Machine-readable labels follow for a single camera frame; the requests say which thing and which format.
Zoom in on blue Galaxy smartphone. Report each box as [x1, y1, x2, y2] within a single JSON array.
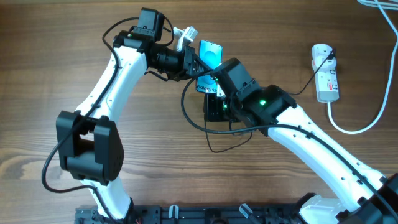
[[196, 40, 223, 93]]

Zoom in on black USB charging cable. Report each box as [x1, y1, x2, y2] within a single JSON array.
[[204, 49, 336, 154]]

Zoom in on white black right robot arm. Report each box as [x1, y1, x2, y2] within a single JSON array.
[[210, 58, 397, 223]]

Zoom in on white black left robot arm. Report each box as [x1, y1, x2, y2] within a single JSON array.
[[56, 8, 209, 223]]

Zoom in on white USB charger plug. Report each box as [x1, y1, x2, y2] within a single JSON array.
[[312, 52, 336, 72]]

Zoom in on white power strip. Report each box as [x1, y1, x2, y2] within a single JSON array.
[[311, 44, 340, 104]]

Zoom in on white power strip cord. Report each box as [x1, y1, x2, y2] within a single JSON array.
[[326, 0, 398, 135]]

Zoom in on white cables at corner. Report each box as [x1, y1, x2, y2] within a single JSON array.
[[356, 0, 398, 11]]

